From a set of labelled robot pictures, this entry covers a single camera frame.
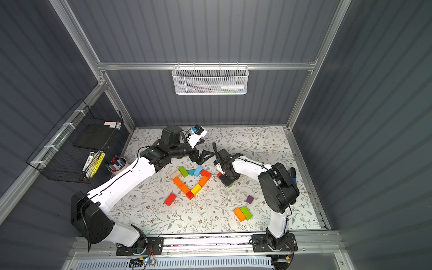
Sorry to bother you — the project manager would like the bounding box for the light blue block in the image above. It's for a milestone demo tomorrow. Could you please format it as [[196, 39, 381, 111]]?
[[193, 167, 203, 177]]

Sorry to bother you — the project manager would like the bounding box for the beige wooden block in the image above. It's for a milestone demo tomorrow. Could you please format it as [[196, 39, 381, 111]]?
[[171, 170, 182, 180]]

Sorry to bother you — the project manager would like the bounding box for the yellow block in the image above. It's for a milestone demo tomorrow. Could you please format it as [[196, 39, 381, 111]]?
[[191, 184, 202, 196]]

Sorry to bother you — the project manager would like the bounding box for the orange block bottom pair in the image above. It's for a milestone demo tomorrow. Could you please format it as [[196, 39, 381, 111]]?
[[234, 208, 246, 222]]

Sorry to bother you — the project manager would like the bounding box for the orange block low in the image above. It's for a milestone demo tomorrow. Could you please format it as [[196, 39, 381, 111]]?
[[179, 184, 190, 194]]

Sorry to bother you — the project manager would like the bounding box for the green block bottom pair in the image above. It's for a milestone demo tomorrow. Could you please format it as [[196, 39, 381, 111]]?
[[240, 207, 253, 220]]

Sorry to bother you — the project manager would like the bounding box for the red small block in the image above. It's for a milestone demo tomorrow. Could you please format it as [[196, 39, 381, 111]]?
[[186, 191, 195, 200]]

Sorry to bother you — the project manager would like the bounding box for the red long block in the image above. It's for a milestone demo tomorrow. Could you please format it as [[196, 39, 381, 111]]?
[[164, 193, 177, 206]]

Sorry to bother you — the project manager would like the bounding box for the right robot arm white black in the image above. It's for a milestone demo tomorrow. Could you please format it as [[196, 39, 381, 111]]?
[[213, 145, 300, 250]]

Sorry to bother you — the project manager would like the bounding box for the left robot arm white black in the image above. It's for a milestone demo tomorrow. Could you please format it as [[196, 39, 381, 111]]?
[[71, 125, 214, 254]]

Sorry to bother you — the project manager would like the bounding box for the purple small block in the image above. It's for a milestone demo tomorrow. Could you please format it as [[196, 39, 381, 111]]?
[[246, 195, 254, 204]]

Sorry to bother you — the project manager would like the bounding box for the pink pen cup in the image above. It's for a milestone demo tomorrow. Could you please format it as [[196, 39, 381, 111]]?
[[105, 156, 129, 176]]

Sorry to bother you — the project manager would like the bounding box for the black notebook in basket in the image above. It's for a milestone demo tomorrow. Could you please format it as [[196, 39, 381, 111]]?
[[73, 124, 119, 151]]

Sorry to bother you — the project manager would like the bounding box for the blue stapler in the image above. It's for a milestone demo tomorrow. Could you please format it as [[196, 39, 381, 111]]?
[[289, 167, 297, 185]]

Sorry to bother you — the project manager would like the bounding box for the yellow highlighter pack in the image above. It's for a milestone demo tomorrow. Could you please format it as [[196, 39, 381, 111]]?
[[86, 151, 106, 178]]

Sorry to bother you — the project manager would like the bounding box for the small circuit board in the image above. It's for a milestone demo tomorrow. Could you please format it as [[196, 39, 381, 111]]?
[[127, 257, 156, 270]]

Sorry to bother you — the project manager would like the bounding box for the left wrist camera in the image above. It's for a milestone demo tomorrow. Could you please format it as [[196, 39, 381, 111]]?
[[186, 125, 208, 149]]

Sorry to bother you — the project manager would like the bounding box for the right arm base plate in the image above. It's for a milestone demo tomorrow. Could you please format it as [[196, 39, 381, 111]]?
[[249, 234, 298, 253]]

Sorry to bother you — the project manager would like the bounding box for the white wire mesh basket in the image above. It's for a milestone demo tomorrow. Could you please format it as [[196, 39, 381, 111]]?
[[172, 66, 249, 96]]

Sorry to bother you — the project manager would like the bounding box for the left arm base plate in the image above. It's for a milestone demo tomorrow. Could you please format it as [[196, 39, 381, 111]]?
[[116, 236, 165, 257]]

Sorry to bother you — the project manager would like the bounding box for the black wire mesh basket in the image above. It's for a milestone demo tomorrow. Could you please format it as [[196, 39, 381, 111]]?
[[27, 102, 123, 183]]

